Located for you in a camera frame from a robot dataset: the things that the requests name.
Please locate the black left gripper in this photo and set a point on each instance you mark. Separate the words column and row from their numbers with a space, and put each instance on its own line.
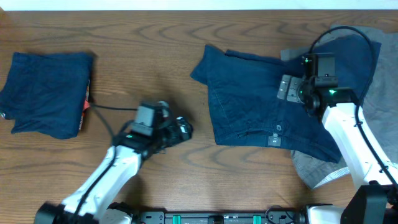
column 180, row 131

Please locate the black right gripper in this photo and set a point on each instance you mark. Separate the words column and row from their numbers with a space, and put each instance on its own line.
column 293, row 93

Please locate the grey button shirt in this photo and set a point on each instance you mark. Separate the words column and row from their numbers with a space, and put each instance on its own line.
column 380, row 111

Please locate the dark blue denim shorts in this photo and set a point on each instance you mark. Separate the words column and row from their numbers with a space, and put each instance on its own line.
column 245, row 109

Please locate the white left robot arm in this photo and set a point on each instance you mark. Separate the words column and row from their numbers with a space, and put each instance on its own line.
column 94, row 202

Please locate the folded navy blue garment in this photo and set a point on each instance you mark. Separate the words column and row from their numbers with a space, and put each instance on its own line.
column 46, row 93

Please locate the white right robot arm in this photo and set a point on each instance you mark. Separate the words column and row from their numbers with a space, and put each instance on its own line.
column 373, row 173

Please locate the red printed package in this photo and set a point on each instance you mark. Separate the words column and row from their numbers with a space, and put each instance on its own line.
column 86, row 105

